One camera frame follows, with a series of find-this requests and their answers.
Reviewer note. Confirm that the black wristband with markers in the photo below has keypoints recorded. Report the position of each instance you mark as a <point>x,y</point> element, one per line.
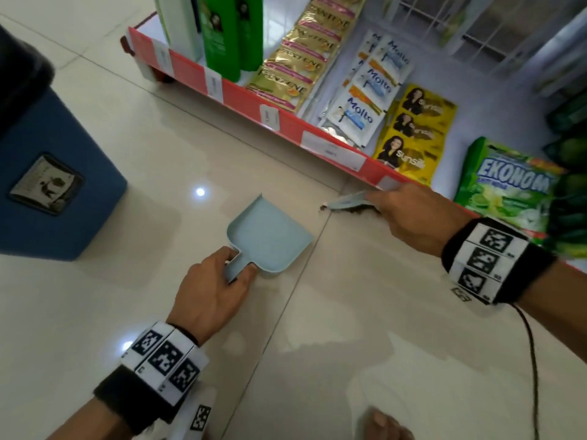
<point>160,366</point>
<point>495,261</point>

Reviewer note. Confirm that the black left wristband with markers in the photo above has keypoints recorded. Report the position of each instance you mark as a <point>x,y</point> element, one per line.
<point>160,366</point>

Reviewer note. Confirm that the black right wristband with markers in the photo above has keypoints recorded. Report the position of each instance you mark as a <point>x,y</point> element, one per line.
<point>495,261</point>

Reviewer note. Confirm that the person's left hand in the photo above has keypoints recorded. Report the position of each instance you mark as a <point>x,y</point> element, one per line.
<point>206,297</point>

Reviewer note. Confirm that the strip of yellow sachets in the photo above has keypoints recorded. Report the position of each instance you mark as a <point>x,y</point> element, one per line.
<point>412,142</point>

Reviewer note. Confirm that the light green detergent packet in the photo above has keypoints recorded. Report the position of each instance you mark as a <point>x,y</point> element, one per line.
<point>509,187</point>

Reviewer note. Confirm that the person's right foot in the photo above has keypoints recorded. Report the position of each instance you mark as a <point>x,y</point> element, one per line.
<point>390,426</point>

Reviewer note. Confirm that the green shampoo bottle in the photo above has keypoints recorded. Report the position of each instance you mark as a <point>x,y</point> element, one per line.
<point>251,36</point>
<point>220,41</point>

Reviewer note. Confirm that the stack of dark green pouches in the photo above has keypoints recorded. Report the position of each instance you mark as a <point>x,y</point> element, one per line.
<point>571,201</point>

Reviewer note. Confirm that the brown granules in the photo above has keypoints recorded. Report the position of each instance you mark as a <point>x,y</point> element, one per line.
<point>362,211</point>

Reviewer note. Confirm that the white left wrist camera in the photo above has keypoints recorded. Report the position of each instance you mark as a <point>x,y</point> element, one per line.
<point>199,417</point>

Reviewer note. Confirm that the blue bin with black lid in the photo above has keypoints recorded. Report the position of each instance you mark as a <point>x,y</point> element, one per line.
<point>50,233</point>

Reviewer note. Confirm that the white bottle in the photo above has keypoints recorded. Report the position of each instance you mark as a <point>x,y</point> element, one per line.
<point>179,22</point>

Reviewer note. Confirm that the stack of white blue sachets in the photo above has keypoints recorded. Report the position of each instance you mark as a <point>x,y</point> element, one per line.
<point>362,109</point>

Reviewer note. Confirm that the light blue plastic dustpan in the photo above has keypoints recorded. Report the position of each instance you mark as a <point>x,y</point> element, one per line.
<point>270,238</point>

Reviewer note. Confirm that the red edged store shelf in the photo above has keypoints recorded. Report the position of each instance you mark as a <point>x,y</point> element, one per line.
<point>240,100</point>

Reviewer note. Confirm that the person's right hand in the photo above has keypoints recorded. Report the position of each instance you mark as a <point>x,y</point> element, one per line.
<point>422,219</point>

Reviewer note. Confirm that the stack of gold sachets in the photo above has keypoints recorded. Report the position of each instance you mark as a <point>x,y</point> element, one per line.
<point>302,59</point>

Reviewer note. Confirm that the light blue brush white bristles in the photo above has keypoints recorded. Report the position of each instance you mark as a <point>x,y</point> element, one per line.
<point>351,200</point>

